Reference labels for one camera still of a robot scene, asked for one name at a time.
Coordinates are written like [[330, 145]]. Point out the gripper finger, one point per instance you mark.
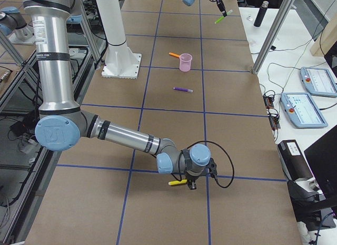
[[191, 184], [221, 6]]

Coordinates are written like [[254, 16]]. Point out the yellow marker pen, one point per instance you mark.
[[177, 183]]

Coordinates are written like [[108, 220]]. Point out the green marker pen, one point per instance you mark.
[[223, 16]]

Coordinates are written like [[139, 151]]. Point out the orange marker pen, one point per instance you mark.
[[174, 55]]

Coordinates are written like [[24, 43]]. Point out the purple marker pen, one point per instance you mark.
[[183, 89]]

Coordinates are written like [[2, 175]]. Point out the black water bottle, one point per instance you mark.
[[261, 14]]

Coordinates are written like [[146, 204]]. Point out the small circuit boards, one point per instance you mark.
[[273, 114]]

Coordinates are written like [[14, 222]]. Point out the black brown box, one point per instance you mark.
[[293, 162]]

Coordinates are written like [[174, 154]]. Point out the far teach pendant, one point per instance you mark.
[[318, 81]]

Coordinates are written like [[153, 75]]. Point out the teach pendant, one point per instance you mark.
[[318, 81], [303, 111]]

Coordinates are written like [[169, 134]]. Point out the near teach pendant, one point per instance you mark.
[[303, 111]]

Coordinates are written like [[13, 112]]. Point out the black monitor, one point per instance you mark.
[[321, 157]]

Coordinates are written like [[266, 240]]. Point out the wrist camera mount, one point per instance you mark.
[[212, 170]]

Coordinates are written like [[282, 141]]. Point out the aluminium frame post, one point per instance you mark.
[[272, 34]]

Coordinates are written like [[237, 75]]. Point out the white camera pillar base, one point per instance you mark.
[[120, 61]]

